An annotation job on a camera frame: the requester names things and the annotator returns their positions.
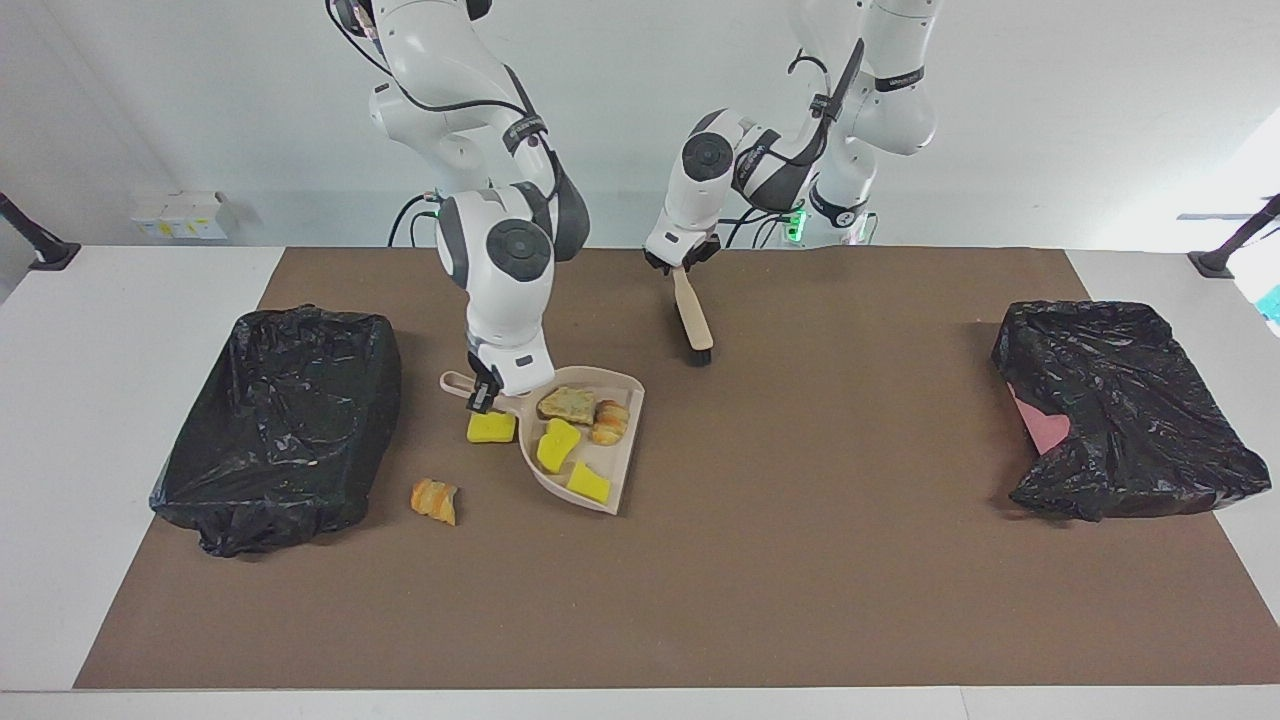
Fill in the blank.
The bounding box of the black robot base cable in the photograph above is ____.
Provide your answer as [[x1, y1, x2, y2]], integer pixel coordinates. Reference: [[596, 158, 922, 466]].
[[387, 190, 442, 249], [720, 205, 793, 249]]

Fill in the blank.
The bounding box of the wide beige bread chunk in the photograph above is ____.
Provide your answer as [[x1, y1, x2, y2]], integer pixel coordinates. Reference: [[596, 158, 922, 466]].
[[537, 387, 596, 423]]

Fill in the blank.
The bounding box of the bumpy yellow sponge piece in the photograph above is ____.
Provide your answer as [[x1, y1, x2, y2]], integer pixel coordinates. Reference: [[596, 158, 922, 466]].
[[536, 418, 581, 474]]

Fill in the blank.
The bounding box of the striped croissant piece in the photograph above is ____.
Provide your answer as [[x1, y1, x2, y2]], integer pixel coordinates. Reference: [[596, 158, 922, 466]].
[[411, 478, 459, 526]]

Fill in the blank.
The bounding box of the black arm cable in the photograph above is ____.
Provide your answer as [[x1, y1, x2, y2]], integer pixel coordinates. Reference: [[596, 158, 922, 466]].
[[325, 0, 561, 201], [735, 38, 867, 169]]

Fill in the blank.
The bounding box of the brown table mat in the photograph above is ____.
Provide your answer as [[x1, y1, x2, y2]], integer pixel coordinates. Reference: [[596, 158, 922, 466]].
[[73, 247, 1280, 691]]

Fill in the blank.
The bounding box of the black camera stand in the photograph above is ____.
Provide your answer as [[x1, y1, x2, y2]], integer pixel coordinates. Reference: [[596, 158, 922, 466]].
[[0, 190, 81, 273], [1188, 193, 1280, 279]]

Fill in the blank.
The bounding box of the black bag lined pink bin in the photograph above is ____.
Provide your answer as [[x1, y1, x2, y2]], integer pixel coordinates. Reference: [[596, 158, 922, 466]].
[[991, 300, 1273, 523]]

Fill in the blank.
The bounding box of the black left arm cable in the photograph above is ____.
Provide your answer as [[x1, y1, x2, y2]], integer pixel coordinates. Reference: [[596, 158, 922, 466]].
[[735, 38, 867, 169]]

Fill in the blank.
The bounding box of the beige plastic dustpan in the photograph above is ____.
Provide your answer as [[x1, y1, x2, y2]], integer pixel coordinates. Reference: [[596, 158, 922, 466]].
[[440, 366, 647, 516]]

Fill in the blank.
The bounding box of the round beige bread chunk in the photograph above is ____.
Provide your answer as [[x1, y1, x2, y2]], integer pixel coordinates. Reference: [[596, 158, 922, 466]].
[[590, 400, 631, 446]]

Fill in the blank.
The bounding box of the flared yellow sponge piece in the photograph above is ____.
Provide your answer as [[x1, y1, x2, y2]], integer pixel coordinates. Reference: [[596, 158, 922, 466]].
[[567, 461, 612, 504]]

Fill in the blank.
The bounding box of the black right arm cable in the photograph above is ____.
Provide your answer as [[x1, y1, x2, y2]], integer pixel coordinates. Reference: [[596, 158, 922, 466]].
[[325, 0, 561, 201]]

